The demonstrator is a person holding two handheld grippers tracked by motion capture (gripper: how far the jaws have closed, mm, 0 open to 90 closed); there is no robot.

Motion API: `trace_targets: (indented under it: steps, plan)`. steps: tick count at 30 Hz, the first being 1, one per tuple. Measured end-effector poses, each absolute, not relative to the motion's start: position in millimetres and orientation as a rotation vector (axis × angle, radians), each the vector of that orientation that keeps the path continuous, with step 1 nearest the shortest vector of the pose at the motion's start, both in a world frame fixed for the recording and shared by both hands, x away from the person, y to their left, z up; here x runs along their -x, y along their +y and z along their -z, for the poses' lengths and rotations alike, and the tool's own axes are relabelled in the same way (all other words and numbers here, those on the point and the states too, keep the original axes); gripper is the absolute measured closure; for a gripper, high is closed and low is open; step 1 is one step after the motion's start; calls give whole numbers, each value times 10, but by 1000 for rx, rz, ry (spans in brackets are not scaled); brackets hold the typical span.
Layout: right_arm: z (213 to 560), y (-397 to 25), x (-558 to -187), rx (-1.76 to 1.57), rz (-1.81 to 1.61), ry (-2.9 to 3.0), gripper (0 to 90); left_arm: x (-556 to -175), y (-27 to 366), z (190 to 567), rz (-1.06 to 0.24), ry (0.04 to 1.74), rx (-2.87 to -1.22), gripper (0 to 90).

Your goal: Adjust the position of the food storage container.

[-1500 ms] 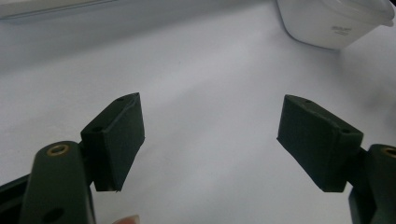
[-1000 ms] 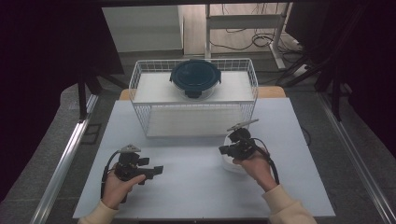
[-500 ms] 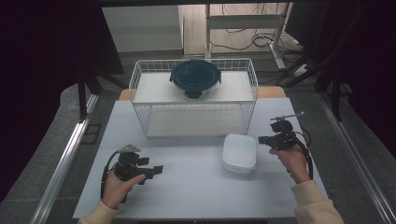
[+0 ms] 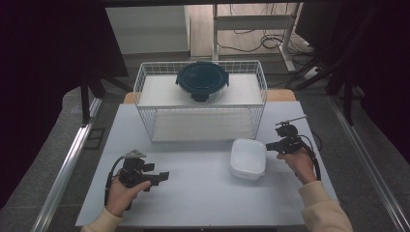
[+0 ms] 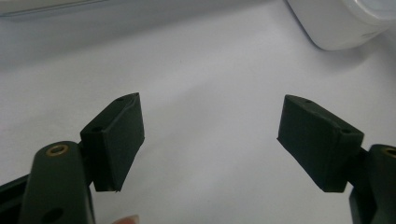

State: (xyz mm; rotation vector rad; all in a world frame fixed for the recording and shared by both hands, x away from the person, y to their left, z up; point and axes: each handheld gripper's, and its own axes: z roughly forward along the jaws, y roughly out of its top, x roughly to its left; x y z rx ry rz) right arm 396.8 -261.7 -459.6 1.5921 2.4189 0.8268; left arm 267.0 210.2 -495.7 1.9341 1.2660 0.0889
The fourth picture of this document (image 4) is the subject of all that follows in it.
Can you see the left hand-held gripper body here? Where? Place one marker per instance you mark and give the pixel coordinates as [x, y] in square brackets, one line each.
[133, 170]

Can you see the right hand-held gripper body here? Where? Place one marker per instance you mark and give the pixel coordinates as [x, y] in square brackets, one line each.
[288, 138]

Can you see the white square container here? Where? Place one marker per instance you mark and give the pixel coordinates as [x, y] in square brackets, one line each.
[248, 158]

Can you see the round glass container blue lid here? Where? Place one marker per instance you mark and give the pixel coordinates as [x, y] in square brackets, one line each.
[202, 79]

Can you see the person's left hand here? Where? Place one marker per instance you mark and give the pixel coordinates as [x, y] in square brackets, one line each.
[124, 196]

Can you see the person's right hand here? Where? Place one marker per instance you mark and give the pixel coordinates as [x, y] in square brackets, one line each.
[301, 166]

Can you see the wooden board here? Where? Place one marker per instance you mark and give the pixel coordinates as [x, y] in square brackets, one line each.
[280, 95]

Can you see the black stand legs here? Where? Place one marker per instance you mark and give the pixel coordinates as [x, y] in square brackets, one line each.
[347, 103]
[85, 100]

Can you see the dark curtain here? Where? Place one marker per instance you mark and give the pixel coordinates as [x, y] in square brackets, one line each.
[380, 58]
[48, 64]

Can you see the white panel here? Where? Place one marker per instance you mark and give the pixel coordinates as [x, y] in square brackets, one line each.
[145, 29]

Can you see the aluminium rail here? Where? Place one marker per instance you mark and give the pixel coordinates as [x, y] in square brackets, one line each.
[370, 167]
[67, 170]

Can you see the white metal desk frame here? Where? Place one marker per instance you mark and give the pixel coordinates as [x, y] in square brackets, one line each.
[254, 22]

